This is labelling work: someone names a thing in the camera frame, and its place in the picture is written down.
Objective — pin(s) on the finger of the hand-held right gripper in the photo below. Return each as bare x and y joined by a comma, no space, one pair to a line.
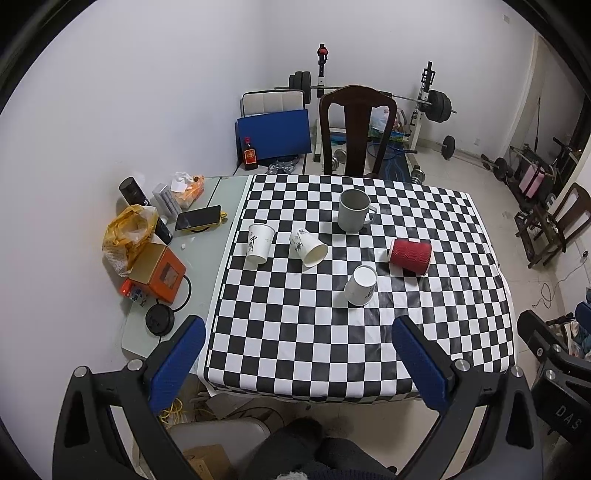
538,332

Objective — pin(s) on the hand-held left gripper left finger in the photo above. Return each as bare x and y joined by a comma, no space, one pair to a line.
178,364

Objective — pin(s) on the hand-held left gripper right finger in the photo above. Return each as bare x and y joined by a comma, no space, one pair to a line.
422,364

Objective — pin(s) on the white paper cup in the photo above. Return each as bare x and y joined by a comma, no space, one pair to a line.
258,244
360,286
308,248

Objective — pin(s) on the red ribbed paper cup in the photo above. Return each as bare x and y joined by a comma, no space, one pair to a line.
411,256

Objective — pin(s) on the black round disc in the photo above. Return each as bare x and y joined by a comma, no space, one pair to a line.
160,318

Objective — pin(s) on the grey stool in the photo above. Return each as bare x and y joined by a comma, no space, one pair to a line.
221,436

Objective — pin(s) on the small orange gadget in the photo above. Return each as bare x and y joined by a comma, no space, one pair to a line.
131,290

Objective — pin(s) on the orange box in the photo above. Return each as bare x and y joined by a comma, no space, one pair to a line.
159,272

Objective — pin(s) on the cardboard box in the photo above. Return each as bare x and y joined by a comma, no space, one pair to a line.
207,464

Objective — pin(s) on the black white checkered tablecloth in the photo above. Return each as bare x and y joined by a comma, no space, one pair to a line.
323,332

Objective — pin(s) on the brown wooden chair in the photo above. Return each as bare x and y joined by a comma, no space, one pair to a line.
561,217

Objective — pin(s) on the person's dark clothed legs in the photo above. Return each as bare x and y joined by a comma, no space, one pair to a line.
323,454

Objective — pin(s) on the small black bottle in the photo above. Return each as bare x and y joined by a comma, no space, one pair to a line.
164,230

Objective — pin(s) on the yellow plastic bag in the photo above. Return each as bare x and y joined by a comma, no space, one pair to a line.
127,233

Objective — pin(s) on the black smartphone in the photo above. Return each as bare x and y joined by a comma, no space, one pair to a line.
197,218

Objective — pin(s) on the pink bag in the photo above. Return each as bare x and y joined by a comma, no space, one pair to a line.
532,180

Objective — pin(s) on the yellow phone holder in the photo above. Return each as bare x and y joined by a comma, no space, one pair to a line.
223,218

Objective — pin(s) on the grey mug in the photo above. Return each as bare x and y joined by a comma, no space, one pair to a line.
351,217

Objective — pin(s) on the silver box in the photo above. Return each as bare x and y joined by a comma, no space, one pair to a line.
166,199

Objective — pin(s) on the orange tissue packet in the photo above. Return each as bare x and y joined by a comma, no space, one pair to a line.
187,190

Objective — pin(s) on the black exercise machine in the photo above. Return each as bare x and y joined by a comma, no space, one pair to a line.
549,157

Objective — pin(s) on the black cylinder can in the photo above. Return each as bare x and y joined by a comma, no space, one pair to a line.
134,191

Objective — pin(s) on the chrome dumbbell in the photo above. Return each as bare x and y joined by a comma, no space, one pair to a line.
337,161
417,174

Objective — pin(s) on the barbell with small plates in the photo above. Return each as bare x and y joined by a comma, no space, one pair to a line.
461,154

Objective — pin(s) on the black exercise mat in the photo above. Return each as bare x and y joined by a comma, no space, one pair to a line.
392,161

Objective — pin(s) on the brown liquor bottle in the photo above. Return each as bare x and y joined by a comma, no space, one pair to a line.
250,157

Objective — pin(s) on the white barbell rack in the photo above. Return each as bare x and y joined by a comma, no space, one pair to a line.
418,120

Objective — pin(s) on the barbell with black plates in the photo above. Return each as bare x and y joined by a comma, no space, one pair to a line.
438,106

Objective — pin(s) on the blue board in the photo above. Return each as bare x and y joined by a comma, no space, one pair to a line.
274,136

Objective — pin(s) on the dark wooden chair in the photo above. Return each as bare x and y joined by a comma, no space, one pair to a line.
353,124

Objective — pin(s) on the white padded chair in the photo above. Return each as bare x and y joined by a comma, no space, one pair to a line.
272,102

